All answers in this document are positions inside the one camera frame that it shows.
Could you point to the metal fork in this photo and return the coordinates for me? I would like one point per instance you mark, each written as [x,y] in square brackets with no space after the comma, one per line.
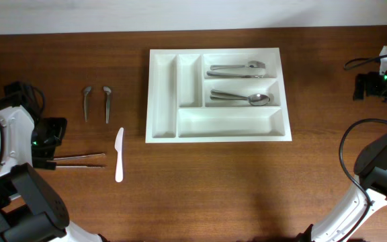
[253,64]
[235,75]

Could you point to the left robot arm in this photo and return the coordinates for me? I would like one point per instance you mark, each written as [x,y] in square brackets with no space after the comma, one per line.
[30,209]

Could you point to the white plastic knife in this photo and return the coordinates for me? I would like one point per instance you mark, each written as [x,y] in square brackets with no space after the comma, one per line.
[119,173]

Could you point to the small bent spoon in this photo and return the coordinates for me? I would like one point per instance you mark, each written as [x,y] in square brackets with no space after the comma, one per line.
[86,92]
[108,93]

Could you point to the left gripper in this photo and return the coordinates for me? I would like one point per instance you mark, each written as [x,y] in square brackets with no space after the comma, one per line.
[60,124]

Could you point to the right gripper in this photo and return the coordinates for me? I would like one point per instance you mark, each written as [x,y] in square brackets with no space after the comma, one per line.
[371,77]

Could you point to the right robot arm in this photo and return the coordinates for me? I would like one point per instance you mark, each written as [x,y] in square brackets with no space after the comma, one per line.
[368,191]

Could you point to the metal tongs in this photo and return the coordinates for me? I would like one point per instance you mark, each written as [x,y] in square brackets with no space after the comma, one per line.
[78,157]

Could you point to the white cutlery tray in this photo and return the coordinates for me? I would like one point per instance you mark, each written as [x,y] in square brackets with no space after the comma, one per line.
[180,110]

